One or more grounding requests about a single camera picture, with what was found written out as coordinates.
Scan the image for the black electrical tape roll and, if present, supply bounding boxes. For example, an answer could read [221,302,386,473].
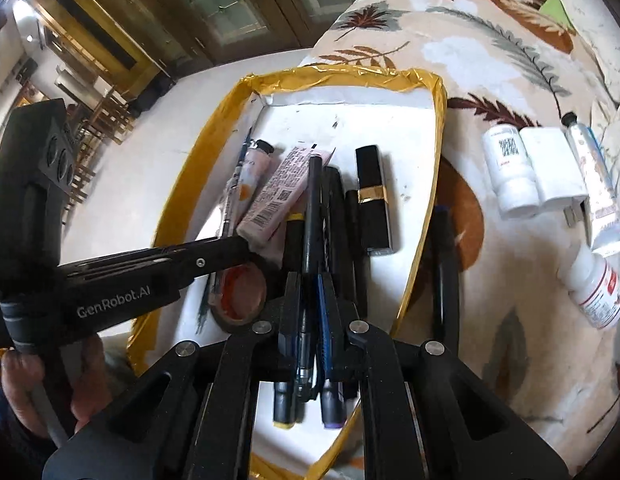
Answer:
[208,262,267,333]

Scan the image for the black marker yellow caps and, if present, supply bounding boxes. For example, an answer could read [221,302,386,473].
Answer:
[273,212,305,429]

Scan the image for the clear ballpoint pen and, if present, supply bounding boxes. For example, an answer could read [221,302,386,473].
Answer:
[208,129,251,307]

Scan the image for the pink white cream tube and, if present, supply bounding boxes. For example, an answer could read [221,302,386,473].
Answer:
[236,143,335,249]

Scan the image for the white pill bottle red label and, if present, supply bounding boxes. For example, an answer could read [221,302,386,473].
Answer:
[557,242,620,330]

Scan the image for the black marker purple caps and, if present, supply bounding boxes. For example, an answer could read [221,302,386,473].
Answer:
[317,166,348,429]

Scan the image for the thin black pen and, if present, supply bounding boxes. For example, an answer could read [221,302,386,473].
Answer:
[296,155,323,402]

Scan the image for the black gold lipstick tube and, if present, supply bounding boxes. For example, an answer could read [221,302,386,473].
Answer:
[355,145,393,255]

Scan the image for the silver hand cream tube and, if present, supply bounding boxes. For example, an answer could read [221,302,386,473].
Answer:
[561,112,620,258]

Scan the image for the long black pen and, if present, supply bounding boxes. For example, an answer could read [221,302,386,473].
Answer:
[345,190,368,318]

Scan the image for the person's left hand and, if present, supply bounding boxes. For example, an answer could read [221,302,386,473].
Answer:
[1,335,112,439]

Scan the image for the wooden glass wardrobe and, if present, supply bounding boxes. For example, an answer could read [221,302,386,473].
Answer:
[26,0,354,104]

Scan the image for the white USB charger block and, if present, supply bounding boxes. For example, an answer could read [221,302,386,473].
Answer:
[520,127,587,212]

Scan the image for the white foam box yellow tape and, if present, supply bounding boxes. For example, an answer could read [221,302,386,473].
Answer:
[155,65,447,479]

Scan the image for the cream leaf print duvet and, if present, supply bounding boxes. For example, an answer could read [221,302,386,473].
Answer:
[560,0,620,172]

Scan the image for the leaf pattern fleece blanket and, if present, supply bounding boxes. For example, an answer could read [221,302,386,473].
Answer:
[310,0,620,479]

